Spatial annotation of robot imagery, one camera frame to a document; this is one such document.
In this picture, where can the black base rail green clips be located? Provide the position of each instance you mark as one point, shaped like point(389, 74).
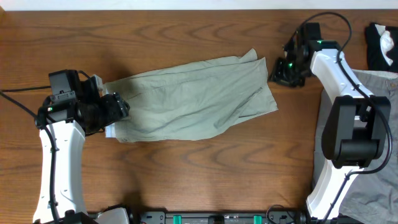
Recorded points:
point(274, 214)

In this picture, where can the black and white garment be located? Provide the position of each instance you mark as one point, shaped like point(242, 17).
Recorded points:
point(381, 47)

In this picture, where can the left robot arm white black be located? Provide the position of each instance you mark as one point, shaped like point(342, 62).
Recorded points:
point(75, 110)

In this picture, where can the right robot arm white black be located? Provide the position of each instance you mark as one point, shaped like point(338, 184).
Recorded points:
point(356, 139)

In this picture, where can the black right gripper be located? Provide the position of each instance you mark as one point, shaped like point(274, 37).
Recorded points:
point(277, 76)

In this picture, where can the light green khaki shorts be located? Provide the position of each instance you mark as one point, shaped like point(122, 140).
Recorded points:
point(195, 101)

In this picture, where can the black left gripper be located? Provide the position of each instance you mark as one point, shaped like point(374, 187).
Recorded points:
point(115, 110)

